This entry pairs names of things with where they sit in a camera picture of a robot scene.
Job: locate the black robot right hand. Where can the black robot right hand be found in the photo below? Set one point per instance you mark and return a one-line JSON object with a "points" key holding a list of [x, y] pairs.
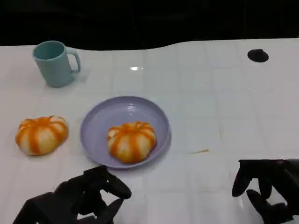
{"points": [[280, 186]]}

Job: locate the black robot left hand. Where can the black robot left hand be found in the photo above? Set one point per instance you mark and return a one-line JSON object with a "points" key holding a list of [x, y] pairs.
{"points": [[91, 189]]}

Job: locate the orange white toy bread roll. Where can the orange white toy bread roll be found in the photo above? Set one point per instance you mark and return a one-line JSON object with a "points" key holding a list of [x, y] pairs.
{"points": [[42, 136], [132, 142]]}

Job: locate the lilac plate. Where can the lilac plate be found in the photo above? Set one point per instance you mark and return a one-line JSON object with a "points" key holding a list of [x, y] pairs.
{"points": [[98, 121]]}

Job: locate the pale green mug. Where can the pale green mug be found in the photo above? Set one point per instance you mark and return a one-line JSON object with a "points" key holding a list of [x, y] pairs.
{"points": [[56, 68]]}

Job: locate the black round table grommet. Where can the black round table grommet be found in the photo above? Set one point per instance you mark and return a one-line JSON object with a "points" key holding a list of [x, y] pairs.
{"points": [[258, 55]]}

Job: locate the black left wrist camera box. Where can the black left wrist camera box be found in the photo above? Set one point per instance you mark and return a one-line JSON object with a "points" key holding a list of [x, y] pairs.
{"points": [[37, 208]]}

